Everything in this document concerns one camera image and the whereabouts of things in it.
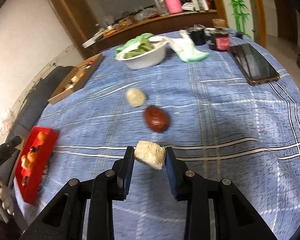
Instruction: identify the black sofa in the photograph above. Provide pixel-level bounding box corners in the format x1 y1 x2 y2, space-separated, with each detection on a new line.
6 66 74 141

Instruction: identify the blue plaid tablecloth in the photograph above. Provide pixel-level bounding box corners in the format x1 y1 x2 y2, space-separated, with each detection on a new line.
15 46 300 239

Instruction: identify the pink tumbler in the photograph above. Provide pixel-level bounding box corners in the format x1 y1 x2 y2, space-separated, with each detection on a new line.
164 0 183 14

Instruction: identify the brown cardboard box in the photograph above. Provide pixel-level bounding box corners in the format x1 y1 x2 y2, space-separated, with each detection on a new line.
48 53 104 105

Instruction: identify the left hand white glove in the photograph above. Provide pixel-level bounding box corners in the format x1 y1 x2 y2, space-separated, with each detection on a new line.
0 178 14 223

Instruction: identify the white bowl with greens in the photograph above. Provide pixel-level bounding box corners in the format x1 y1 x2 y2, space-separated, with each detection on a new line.
115 36 168 70

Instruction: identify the cream block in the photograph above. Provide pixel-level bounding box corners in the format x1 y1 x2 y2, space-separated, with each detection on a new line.
126 88 147 107

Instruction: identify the dark red date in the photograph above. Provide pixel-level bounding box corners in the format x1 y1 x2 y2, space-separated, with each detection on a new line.
143 105 170 133

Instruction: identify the yellow-brown orange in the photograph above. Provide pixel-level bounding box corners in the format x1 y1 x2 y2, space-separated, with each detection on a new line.
27 151 38 163

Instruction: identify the wooden sideboard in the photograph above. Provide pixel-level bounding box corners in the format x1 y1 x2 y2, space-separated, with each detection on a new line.
89 10 226 53

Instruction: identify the red plastic tray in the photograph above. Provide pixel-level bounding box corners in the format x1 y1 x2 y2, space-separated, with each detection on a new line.
14 126 58 205

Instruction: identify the dark jar red label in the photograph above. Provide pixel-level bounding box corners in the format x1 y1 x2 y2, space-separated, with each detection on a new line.
209 28 230 51

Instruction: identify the green cloth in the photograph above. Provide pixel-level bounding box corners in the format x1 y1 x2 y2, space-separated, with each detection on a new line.
115 33 154 55

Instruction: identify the clear glass jar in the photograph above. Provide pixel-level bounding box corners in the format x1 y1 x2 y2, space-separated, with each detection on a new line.
154 0 170 16

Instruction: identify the white cube block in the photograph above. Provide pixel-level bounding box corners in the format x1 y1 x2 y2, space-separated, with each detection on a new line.
134 141 166 170

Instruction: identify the white sock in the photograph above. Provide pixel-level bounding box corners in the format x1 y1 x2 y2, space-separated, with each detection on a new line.
163 30 210 63

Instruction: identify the black smartphone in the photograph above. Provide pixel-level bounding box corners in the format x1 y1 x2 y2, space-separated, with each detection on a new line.
228 43 280 86

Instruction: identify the orange mandarin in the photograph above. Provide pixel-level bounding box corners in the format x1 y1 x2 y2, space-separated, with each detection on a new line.
37 131 47 142

